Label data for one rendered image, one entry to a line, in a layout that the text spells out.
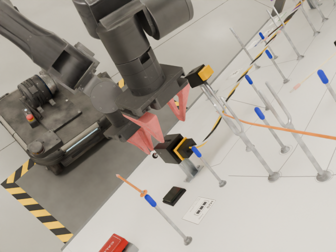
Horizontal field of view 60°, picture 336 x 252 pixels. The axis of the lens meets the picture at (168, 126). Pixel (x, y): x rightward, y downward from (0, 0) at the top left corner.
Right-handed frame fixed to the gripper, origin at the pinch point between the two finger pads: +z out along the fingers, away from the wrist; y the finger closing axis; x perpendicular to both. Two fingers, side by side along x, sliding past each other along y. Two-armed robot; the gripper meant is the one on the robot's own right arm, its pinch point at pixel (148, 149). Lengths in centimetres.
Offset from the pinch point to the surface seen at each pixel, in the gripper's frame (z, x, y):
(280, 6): 8, 23, 94
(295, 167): 1.6, -33.9, 3.9
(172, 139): -4.2, -13.0, 0.5
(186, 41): 25, 147, 136
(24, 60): -37, 208, 32
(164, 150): -3.6, -12.6, -1.9
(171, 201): 4.0, -13.8, -7.2
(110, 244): 1.8, -11.5, -19.7
